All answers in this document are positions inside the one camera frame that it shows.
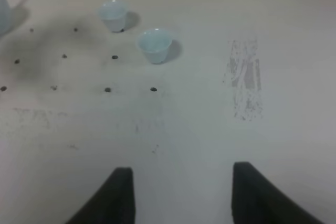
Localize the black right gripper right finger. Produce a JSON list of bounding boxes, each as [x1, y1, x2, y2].
[[231, 162, 321, 224]]

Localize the pale blue teacup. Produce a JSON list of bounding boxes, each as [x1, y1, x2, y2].
[[136, 28, 173, 64], [98, 0, 128, 33]]

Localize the pale blue porcelain teapot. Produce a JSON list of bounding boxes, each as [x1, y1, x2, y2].
[[0, 0, 11, 36]]

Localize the pale blue teacup near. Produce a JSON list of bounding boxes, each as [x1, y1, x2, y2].
[[136, 28, 173, 64]]

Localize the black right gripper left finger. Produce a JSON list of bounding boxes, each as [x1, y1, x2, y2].
[[67, 167, 136, 223]]

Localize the pale blue teacup far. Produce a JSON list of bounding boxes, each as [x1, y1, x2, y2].
[[98, 0, 128, 33]]

